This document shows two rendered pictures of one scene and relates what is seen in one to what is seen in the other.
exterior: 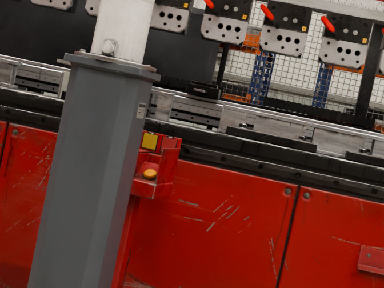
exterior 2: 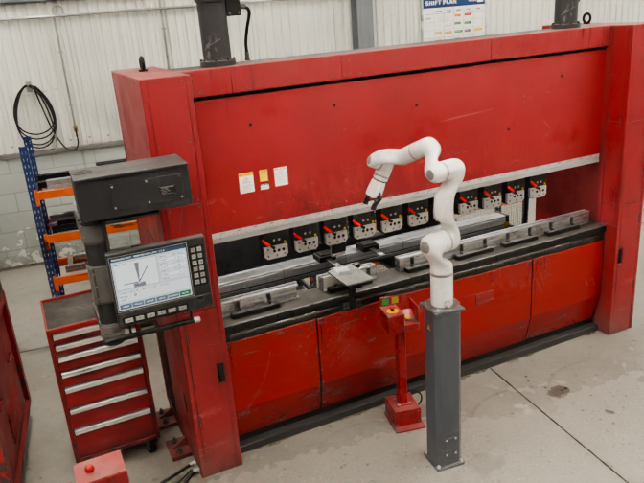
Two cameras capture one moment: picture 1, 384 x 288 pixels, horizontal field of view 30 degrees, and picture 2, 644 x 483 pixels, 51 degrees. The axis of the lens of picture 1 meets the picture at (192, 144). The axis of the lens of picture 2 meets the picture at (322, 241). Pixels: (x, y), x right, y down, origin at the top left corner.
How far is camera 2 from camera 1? 300 cm
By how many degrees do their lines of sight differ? 33
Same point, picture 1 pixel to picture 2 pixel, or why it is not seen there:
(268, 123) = (420, 258)
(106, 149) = (457, 340)
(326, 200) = (459, 283)
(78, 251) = (454, 379)
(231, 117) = (403, 263)
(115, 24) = (448, 294)
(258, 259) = not seen: hidden behind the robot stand
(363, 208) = (472, 279)
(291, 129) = not seen: hidden behind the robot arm
